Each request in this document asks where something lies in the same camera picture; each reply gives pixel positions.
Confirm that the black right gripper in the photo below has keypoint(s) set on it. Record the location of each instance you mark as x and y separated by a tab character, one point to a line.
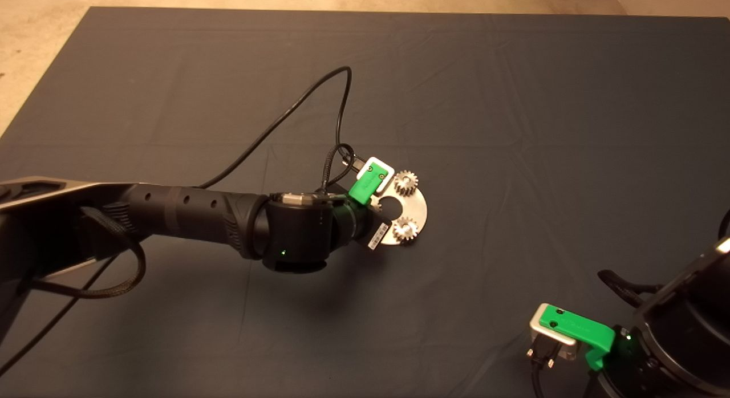
619	375

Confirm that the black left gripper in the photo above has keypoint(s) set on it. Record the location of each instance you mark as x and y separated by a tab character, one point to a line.
370	227

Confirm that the small steel planetary gear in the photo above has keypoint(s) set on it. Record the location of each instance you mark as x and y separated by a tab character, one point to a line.
412	234
401	187

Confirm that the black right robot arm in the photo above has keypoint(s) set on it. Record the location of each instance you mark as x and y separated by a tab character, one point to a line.
684	329

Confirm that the round metal carrier plate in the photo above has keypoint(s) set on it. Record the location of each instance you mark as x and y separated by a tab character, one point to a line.
419	210

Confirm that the dark grey table cloth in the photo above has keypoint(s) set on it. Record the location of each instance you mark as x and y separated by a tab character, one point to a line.
513	101

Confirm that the left wrist green camera mount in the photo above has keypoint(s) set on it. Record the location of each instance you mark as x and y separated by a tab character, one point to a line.
365	184

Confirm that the wrist green camera mount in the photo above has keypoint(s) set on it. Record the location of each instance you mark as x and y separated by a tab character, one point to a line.
365	184
576	327

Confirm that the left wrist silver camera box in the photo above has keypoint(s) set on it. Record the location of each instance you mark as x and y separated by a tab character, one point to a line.
389	175

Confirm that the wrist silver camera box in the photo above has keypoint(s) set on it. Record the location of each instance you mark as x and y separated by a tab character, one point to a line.
547	335
389	175

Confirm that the right wrist green camera mount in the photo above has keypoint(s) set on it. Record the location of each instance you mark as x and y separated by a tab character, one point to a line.
576	327

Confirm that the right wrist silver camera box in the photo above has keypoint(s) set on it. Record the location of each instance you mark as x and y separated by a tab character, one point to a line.
547	335

